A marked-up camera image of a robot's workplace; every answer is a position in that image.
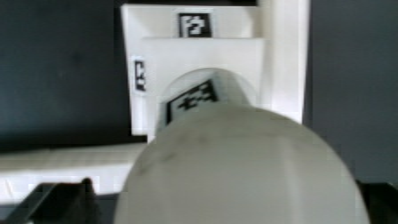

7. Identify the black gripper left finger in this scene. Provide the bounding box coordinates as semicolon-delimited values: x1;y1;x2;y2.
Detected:
0;178;101;224

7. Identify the white U-shaped frame fence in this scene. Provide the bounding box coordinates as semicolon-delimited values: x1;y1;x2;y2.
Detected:
0;0;311;204

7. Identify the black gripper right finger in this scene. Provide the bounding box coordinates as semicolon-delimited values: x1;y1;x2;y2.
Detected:
357;182;398;224

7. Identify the white lamp bulb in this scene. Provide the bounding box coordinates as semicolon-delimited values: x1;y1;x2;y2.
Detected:
114;68;371;224

